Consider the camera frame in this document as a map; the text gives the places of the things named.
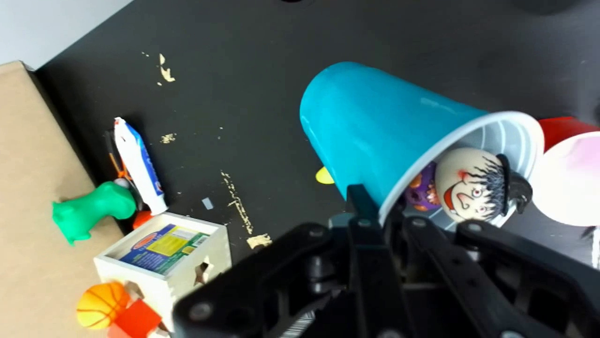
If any yellow toy banana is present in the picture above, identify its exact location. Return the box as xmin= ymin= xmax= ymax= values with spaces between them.
xmin=312 ymin=166 xmax=337 ymax=186

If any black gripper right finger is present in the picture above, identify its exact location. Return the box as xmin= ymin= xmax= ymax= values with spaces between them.
xmin=399 ymin=213 xmax=600 ymax=338

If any green toy figure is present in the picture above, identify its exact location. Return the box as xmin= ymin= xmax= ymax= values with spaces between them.
xmin=50 ymin=181 xmax=138 ymax=246

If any brown cardboard sheet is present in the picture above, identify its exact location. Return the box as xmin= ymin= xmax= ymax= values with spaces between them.
xmin=0 ymin=61 xmax=127 ymax=338

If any purple toy piece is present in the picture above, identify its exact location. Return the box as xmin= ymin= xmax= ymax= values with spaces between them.
xmin=404 ymin=166 xmax=440 ymax=215

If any doll head with black hair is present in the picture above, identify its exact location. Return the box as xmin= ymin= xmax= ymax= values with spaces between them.
xmin=432 ymin=145 xmax=534 ymax=226

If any red toy block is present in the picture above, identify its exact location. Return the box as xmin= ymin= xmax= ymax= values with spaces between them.
xmin=112 ymin=299 xmax=164 ymax=338

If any white blue toothpaste tube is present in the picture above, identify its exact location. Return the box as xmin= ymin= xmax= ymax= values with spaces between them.
xmin=112 ymin=115 xmax=168 ymax=216

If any orange toy basketball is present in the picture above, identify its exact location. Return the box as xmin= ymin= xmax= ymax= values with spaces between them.
xmin=72 ymin=280 xmax=131 ymax=333

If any blue cup with toys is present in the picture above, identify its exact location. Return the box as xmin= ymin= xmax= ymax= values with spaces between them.
xmin=297 ymin=61 xmax=547 ymax=228

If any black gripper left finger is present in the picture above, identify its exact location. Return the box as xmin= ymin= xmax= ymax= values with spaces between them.
xmin=170 ymin=184 xmax=417 ymax=338

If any red plastic cup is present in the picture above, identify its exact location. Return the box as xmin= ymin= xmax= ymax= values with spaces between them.
xmin=530 ymin=115 xmax=600 ymax=230

